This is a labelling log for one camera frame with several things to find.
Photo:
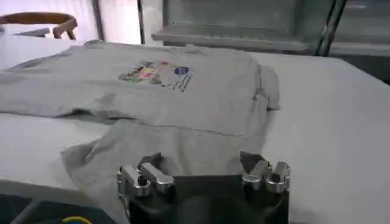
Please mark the brown wooden chair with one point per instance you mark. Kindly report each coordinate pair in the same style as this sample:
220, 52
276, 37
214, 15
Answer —
51, 22

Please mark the glass display cabinet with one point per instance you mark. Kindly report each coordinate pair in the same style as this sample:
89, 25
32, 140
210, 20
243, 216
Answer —
268, 27

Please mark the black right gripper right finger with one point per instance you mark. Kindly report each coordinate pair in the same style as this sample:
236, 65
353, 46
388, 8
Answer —
268, 176

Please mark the dark vertical pole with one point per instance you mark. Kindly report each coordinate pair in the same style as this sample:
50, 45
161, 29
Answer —
140, 21

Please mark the grey printed t-shirt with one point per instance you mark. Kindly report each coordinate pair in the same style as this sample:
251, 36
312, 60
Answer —
182, 103

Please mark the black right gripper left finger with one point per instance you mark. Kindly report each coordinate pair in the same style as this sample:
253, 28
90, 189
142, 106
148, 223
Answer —
143, 178

